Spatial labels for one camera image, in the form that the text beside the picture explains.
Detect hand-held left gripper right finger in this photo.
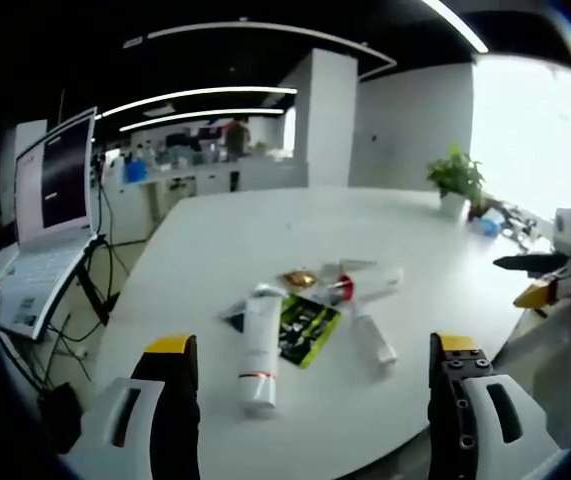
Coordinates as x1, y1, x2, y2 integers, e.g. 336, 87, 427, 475
427, 332, 569, 480

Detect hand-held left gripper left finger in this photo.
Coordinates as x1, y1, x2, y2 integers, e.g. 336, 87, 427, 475
61, 333, 202, 480

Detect large white skincare tube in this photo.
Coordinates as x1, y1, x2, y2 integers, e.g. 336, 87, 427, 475
237, 291, 284, 410

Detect small white skincare bottle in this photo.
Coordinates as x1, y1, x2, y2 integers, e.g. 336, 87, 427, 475
350, 314, 398, 378

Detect long white skincare tube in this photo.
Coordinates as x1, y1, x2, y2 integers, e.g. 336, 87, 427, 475
352, 266, 405, 303

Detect green black skincare sachet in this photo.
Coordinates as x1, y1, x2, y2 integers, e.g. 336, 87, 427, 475
277, 293, 342, 370

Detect red capped skincare tube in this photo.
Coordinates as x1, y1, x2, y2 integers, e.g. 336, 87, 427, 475
315, 273, 356, 306

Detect gold skincare sachet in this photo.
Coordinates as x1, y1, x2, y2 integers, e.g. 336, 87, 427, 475
277, 268, 319, 289

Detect blue round object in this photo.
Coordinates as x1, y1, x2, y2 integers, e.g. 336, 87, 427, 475
475, 215, 503, 236

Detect potted green plant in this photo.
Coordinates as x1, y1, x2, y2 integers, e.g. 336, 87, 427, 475
425, 141, 487, 218

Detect black power adapter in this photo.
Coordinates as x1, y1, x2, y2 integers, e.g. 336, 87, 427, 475
36, 381, 85, 455

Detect black laptop stand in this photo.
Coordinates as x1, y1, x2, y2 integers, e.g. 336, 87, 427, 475
71, 234, 116, 327

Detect open white laptop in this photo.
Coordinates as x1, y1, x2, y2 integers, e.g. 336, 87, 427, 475
0, 105, 100, 342

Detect blue container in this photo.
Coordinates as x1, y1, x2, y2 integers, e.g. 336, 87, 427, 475
122, 160, 148, 184

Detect white counter with clutter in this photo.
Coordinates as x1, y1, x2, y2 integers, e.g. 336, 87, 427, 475
95, 139, 311, 241

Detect black cables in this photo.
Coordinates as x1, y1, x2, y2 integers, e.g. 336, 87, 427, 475
0, 149, 131, 396

